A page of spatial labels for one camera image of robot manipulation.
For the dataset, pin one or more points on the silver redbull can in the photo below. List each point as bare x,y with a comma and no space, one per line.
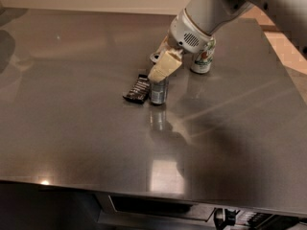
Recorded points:
159,91

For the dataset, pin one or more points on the white green soda can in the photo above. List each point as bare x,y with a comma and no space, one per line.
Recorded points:
203,59

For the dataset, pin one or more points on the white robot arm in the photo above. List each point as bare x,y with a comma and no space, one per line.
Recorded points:
289,16

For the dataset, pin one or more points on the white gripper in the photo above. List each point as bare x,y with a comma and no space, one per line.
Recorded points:
184,35

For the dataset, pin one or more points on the black rxbar chocolate wrapper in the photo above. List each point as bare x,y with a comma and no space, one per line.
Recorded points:
140,90

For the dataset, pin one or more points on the drawer under table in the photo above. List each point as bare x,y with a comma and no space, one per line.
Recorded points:
151,213

